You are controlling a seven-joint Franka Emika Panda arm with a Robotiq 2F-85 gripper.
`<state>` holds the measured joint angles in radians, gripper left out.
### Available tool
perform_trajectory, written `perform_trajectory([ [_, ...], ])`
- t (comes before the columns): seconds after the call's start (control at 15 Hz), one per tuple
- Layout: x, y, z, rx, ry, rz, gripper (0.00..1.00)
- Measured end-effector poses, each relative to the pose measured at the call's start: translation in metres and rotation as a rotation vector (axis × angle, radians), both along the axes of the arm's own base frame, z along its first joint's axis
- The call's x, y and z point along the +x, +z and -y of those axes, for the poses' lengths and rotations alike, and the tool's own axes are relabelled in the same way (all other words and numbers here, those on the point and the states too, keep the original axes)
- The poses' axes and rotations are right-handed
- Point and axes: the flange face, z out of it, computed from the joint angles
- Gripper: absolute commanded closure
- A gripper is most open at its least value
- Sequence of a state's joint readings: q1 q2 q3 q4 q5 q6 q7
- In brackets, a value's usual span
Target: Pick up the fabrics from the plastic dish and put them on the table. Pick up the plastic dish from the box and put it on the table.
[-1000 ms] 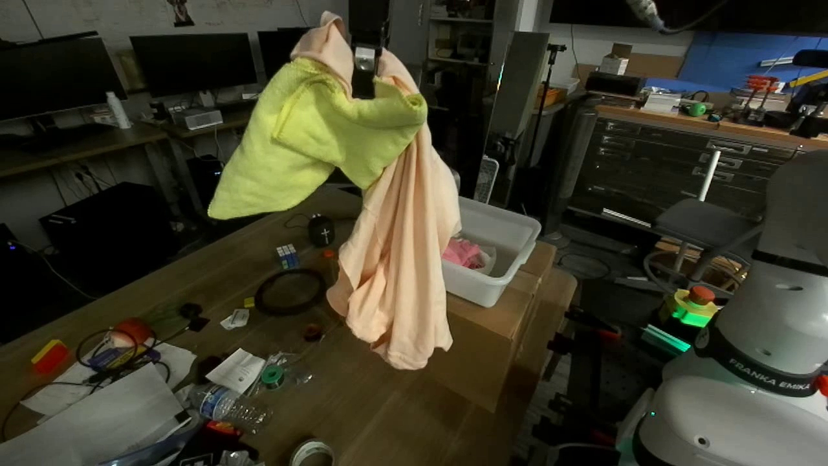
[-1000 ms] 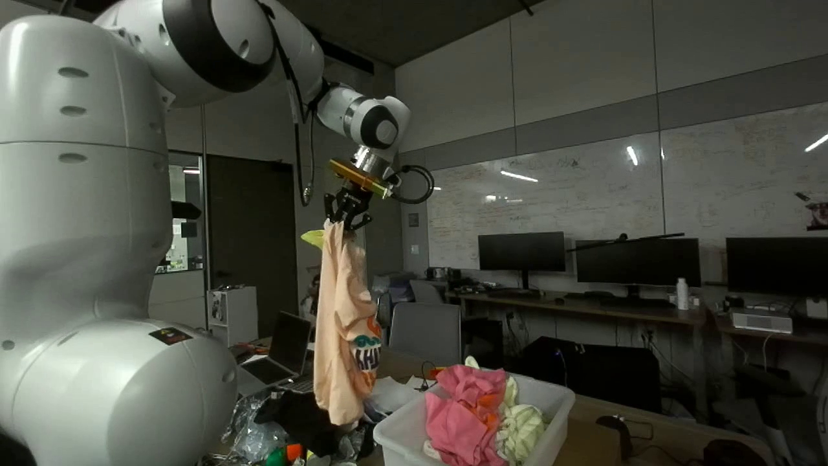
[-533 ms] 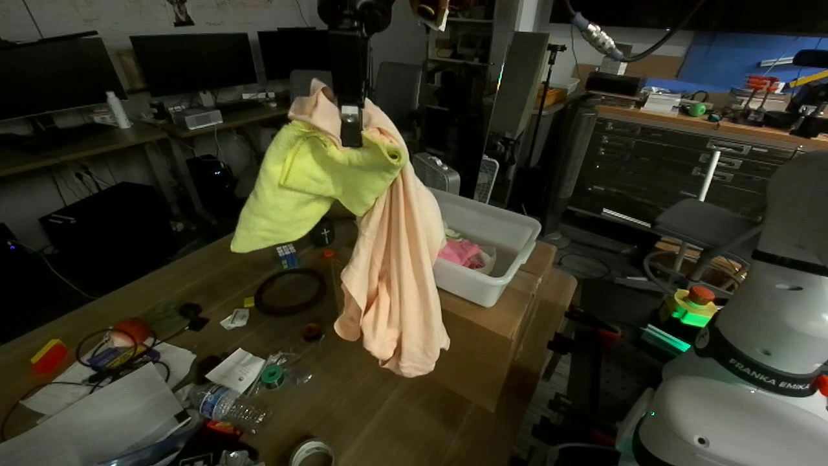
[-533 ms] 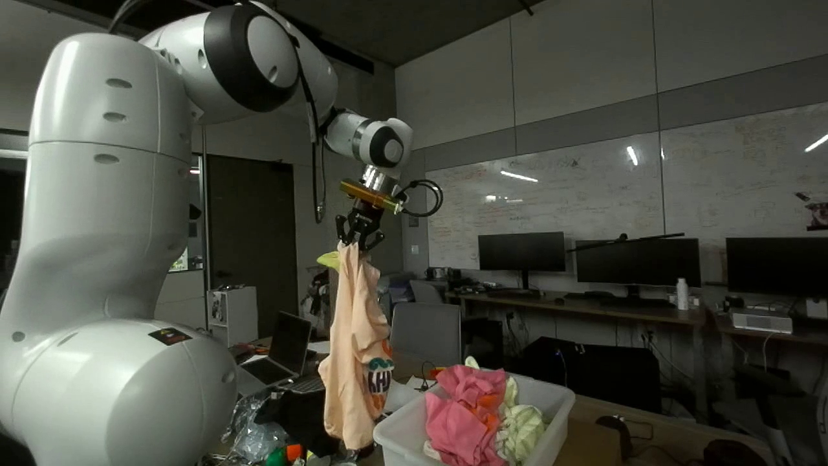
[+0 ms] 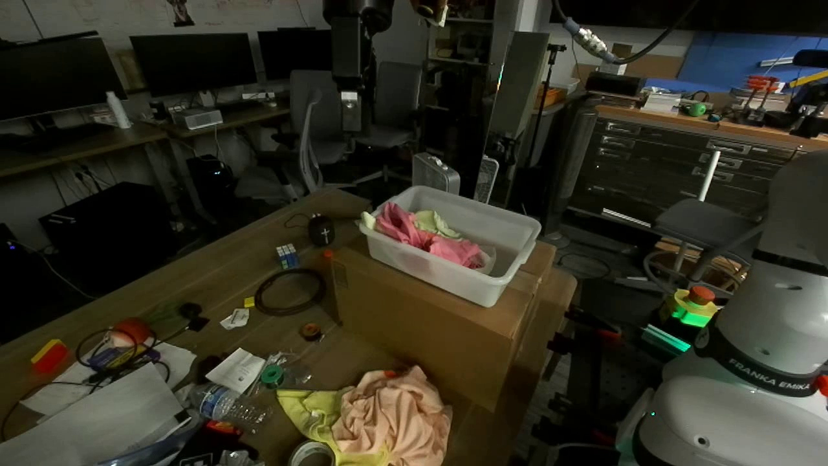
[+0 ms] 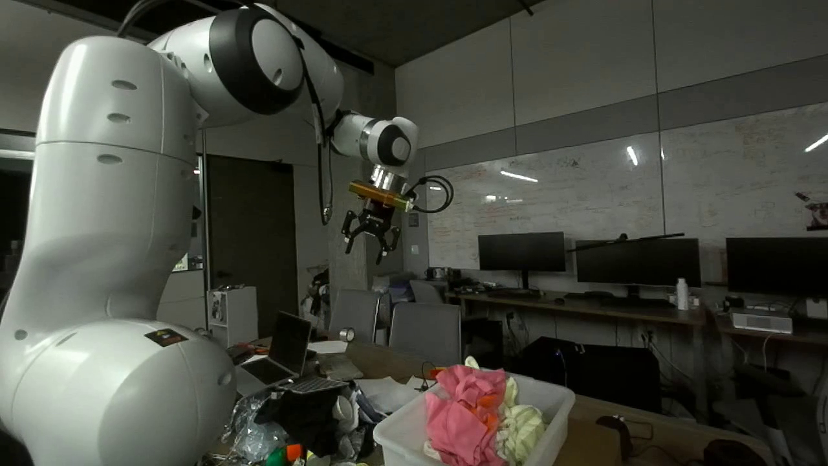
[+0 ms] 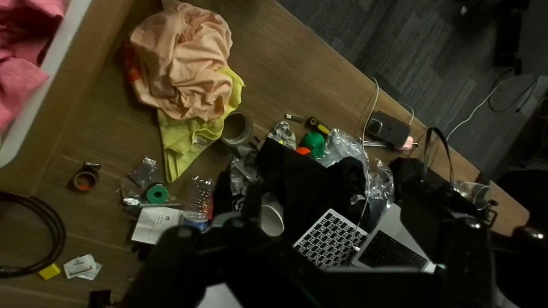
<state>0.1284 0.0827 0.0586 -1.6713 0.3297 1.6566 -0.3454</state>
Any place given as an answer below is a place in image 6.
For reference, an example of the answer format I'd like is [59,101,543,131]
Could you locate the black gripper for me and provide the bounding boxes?
[341,201,403,265]

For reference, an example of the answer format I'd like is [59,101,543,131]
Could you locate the orange pink patterned fabric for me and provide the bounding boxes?
[476,390,507,418]

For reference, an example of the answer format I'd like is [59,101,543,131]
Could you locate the yellow-green terry cloth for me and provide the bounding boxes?
[498,399,549,466]

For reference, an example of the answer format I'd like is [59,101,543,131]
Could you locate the white plastic bin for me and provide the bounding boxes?
[369,369,576,466]

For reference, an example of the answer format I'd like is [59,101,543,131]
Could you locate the brown cardboard box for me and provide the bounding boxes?
[552,390,772,466]

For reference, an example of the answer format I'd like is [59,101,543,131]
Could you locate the grey device box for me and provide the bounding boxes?
[730,308,794,339]

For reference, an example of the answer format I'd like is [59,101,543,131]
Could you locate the grey office chair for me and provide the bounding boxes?
[329,286,382,344]
[385,300,466,366]

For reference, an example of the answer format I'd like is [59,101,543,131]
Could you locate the dark door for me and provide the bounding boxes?
[204,153,300,342]

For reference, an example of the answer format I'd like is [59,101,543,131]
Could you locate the black computer monitor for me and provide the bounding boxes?
[575,236,703,302]
[476,229,570,293]
[725,236,828,300]

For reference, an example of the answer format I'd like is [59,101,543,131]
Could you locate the white cabinet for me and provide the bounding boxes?
[208,282,261,352]

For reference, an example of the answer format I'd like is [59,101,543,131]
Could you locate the white papers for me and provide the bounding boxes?
[355,374,428,418]

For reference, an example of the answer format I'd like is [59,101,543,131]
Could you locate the black bag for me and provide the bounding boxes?
[257,377,349,453]

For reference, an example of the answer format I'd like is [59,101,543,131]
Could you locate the long wooden desk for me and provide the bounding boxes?
[452,289,828,348]

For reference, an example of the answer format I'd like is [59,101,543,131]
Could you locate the clear plastic bottle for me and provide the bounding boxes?
[225,395,289,466]

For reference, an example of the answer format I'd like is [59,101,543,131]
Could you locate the white plastic bottle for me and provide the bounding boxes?
[673,275,694,313]

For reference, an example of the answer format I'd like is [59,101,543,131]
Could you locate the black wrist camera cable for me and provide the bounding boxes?
[402,172,455,218]

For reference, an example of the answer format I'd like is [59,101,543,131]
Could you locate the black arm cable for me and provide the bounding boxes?
[296,36,341,228]

